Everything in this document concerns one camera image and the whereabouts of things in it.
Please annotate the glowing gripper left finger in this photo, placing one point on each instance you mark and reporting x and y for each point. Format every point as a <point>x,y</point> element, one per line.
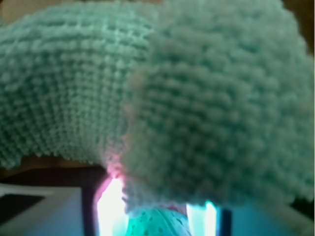
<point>62,202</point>

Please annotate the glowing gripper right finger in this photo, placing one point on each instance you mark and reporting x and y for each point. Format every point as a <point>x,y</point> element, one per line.
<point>221,221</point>

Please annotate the light blue terry cloth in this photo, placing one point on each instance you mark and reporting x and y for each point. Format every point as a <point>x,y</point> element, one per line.
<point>186,101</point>

